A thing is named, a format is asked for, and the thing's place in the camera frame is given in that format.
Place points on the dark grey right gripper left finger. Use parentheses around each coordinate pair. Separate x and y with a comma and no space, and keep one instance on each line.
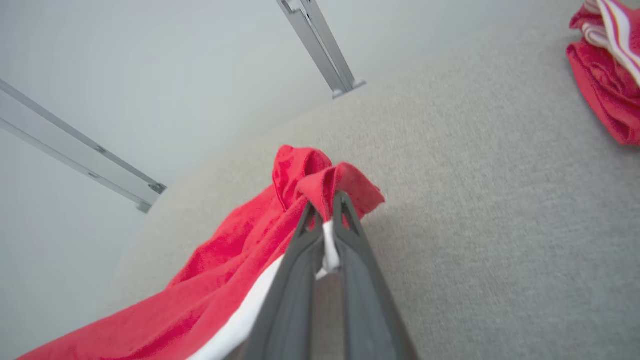
(285,310)

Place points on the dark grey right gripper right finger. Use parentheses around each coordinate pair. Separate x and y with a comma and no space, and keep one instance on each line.
(367,310)

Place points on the red basketball jersey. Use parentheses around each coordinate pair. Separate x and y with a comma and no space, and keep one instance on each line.
(225,280)

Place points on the red shorts with white stripe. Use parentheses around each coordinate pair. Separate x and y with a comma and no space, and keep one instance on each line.
(610,100)

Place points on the grey metal partition post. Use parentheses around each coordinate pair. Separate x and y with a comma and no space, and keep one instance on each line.
(312,45)
(50,147)
(50,122)
(332,45)

